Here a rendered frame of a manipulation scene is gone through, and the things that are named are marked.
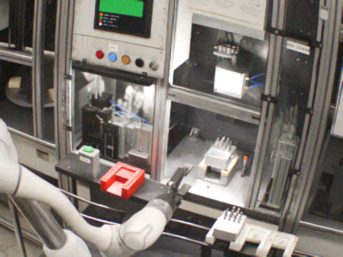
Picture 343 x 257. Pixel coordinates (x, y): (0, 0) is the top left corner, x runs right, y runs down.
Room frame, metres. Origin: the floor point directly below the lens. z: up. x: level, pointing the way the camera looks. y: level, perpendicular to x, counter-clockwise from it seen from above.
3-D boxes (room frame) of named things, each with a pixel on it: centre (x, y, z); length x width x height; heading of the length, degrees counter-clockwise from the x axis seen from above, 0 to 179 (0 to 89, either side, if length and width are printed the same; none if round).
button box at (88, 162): (1.89, 0.33, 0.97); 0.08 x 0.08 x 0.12; 68
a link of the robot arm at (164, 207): (1.39, 0.02, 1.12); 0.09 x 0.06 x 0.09; 68
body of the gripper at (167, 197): (1.46, -0.01, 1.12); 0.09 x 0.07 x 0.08; 158
